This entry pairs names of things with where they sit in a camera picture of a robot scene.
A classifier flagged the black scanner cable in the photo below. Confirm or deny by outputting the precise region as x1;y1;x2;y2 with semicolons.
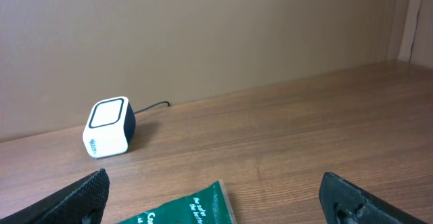
133;100;171;115

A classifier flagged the green 3M gloves package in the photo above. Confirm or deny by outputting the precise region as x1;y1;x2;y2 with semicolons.
121;179;237;224

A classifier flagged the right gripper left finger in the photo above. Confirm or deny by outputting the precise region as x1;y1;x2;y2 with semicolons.
1;169;110;224

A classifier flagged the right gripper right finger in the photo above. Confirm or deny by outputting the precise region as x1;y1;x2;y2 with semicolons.
319;172;426;224

